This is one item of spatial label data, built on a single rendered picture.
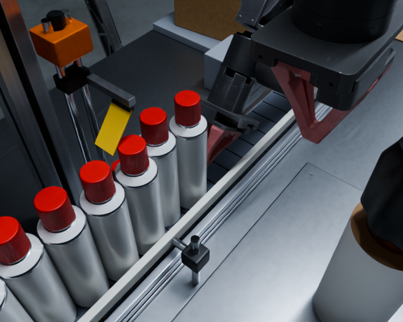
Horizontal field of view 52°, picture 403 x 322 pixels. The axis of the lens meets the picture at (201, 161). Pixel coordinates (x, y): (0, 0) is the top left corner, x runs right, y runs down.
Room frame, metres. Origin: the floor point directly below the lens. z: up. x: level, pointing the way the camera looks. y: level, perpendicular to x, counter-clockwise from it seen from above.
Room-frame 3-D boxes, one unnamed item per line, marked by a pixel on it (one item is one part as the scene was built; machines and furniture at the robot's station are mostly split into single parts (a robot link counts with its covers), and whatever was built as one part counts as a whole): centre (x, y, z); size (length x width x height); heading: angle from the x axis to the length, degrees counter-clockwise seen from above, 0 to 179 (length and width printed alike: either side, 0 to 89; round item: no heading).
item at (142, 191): (0.32, 0.08, 0.98); 0.05 x 0.05 x 0.20
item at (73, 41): (0.36, 0.12, 1.05); 0.10 x 0.04 x 0.33; 51
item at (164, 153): (0.37, 0.06, 0.98); 0.05 x 0.05 x 0.20
